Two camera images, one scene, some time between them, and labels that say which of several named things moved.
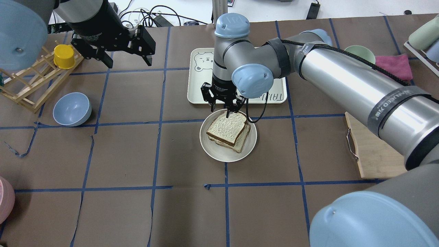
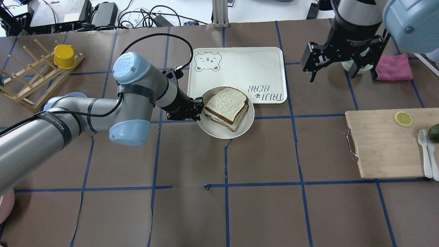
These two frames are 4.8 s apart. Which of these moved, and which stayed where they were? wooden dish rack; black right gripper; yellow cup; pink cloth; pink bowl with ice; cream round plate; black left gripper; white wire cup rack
Moved: black right gripper; cream round plate; black left gripper
Stayed: pink cloth; white wire cup rack; wooden dish rack; yellow cup; pink bowl with ice
